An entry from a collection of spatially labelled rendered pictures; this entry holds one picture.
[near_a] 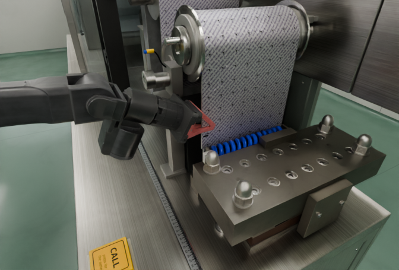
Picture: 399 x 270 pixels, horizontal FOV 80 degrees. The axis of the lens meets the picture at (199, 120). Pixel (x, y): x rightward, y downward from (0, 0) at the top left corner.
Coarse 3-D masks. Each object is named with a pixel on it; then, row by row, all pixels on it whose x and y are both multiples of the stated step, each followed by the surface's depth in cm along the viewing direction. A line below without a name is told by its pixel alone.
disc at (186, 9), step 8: (184, 8) 45; (192, 8) 43; (176, 16) 49; (192, 16) 43; (200, 24) 41; (200, 32) 41; (200, 40) 42; (200, 48) 43; (200, 56) 43; (200, 64) 44; (184, 72) 52; (200, 72) 45; (192, 80) 49
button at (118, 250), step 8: (120, 240) 47; (96, 248) 46; (104, 248) 46; (112, 248) 46; (120, 248) 46; (128, 248) 46; (96, 256) 44; (104, 256) 44; (112, 256) 44; (120, 256) 44; (128, 256) 44; (96, 264) 43; (104, 264) 43; (112, 264) 43; (120, 264) 43; (128, 264) 43
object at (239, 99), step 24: (216, 72) 47; (240, 72) 49; (264, 72) 52; (288, 72) 55; (216, 96) 49; (240, 96) 52; (264, 96) 56; (216, 120) 53; (240, 120) 56; (264, 120) 60; (216, 144) 56
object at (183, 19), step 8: (184, 16) 44; (176, 24) 49; (184, 24) 45; (192, 24) 43; (192, 32) 43; (192, 40) 44; (192, 48) 44; (192, 56) 45; (192, 64) 46; (192, 72) 47
